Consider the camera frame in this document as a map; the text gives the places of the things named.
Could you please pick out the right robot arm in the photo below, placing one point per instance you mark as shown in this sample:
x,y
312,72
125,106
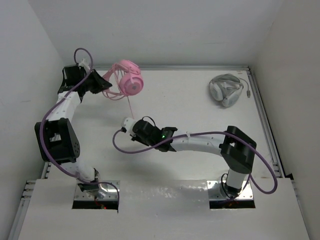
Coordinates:
x,y
236,148

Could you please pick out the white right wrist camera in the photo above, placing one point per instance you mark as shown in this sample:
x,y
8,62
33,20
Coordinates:
x,y
128,124

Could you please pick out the metal base plate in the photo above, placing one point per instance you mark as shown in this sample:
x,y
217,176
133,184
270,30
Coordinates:
x,y
216,193
100,192

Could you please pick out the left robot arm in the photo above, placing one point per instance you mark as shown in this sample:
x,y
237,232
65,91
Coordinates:
x,y
57,140

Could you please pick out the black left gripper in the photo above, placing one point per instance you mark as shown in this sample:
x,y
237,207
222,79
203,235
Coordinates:
x,y
100,84

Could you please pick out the pink headphones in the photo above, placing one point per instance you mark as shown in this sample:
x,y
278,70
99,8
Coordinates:
x,y
128,79

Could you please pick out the white front board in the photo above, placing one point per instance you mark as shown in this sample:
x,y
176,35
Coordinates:
x,y
175,210

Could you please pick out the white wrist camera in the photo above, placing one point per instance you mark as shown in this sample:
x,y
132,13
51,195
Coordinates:
x,y
128,124
84,64

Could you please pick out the aluminium table frame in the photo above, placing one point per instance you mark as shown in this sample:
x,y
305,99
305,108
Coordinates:
x,y
177,98

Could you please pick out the white grey headphones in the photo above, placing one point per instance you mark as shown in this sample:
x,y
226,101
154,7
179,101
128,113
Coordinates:
x,y
226,89

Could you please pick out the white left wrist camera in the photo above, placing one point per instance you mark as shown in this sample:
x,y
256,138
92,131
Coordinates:
x,y
84,64

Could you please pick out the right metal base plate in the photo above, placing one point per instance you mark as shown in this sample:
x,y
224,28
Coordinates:
x,y
216,193

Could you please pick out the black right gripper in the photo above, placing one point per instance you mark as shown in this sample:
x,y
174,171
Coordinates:
x,y
135,137

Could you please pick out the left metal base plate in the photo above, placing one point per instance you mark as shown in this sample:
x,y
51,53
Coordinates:
x,y
100,192

